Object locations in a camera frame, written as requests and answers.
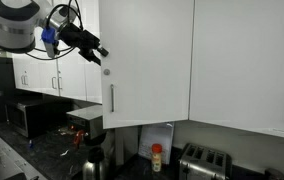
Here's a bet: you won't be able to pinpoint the white base cabinet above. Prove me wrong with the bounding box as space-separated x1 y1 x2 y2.
0 129 48 180

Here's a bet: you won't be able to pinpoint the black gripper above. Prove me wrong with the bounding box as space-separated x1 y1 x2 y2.
60 23 110 66

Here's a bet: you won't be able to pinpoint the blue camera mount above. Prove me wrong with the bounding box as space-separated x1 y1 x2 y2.
40 26 57 45

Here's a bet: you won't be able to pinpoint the white cabinet door with lock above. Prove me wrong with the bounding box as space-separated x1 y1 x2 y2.
97 0 195 130

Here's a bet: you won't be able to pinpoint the black microwave oven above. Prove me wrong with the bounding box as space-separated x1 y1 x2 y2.
4 98 75 139

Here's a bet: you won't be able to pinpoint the stainless steel toaster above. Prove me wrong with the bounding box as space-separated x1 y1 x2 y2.
177 142 234 180

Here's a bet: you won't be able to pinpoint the small packets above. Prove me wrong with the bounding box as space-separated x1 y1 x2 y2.
57 126 71 136

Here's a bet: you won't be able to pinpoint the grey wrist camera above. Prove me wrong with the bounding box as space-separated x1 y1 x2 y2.
45 40 62 60

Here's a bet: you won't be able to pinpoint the stainless steel thermos carafe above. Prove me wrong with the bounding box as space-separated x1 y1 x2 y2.
81 146 110 180

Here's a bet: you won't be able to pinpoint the red handle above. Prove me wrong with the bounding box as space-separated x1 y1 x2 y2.
72 129 85 150

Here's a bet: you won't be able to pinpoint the spice jar with orange lid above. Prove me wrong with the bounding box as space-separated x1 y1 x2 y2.
150 143 163 173

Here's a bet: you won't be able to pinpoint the stainless steel coffee machine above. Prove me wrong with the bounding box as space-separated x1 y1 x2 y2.
65 104 140 168

